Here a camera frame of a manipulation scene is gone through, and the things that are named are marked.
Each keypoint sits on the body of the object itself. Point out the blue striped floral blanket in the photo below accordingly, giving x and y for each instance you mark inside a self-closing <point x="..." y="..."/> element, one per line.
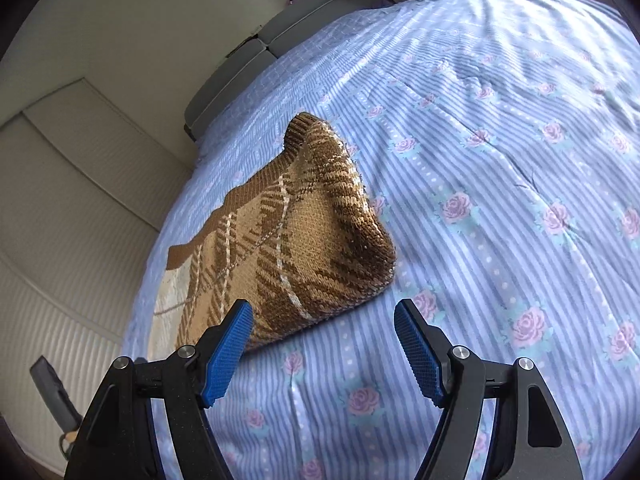
<point x="500" y="160"/>

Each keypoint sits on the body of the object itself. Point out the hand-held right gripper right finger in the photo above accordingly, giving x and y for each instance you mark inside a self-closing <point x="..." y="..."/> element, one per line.
<point x="420" y="350"/>

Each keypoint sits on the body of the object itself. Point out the grey headboard cushion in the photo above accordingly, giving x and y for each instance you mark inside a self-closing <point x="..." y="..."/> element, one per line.
<point x="320" y="15"/>
<point x="225" y="92"/>

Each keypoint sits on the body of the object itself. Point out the white slatted wardrobe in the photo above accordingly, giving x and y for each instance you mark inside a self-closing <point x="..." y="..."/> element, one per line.
<point x="75" y="260"/>

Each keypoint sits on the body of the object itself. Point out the brown and cream plaid sweater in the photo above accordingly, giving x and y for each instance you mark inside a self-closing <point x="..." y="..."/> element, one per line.
<point x="300" y="240"/>

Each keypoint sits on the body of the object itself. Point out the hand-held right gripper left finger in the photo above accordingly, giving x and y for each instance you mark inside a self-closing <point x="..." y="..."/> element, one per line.
<point x="225" y="355"/>

